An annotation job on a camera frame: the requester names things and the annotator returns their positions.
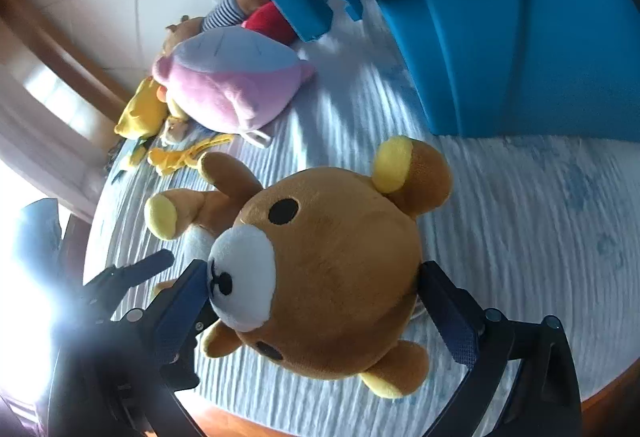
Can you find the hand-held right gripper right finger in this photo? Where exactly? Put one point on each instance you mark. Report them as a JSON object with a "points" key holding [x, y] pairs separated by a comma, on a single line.
{"points": [[452, 323]]}

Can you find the blue denim cloth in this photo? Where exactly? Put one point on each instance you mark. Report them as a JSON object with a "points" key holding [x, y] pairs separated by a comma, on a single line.
{"points": [[37, 237]]}

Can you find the small red suitcase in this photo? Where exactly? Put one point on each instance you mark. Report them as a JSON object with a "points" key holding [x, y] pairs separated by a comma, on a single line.
{"points": [[267, 22]]}

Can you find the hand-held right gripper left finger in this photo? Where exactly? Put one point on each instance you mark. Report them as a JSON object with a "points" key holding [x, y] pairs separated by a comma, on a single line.
{"points": [[181, 304]]}

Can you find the brown wooden frame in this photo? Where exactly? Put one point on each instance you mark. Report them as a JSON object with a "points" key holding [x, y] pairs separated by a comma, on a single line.
{"points": [[60, 42]]}

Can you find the yellow plush toy blue cape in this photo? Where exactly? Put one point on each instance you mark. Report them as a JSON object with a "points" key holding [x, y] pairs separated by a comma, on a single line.
{"points": [[140, 114]]}

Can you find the large pink plush toy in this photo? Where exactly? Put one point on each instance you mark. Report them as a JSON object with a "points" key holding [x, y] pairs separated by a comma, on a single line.
{"points": [[225, 82]]}

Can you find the yellow rubber chicken toy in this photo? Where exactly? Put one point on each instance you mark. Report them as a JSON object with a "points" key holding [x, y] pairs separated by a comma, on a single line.
{"points": [[170, 159]]}

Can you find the tan bear plush striped shirt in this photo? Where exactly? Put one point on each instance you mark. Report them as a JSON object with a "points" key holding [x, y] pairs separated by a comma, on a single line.
{"points": [[222, 12]]}

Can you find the brown bear plush toy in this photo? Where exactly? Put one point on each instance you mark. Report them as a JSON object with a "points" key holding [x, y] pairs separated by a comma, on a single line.
{"points": [[325, 267]]}

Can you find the blue plastic crate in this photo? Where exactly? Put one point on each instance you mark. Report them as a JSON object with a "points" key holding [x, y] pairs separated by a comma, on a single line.
{"points": [[500, 17]]}

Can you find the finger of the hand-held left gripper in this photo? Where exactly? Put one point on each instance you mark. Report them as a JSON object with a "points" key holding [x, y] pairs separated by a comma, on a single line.
{"points": [[147, 265]]}

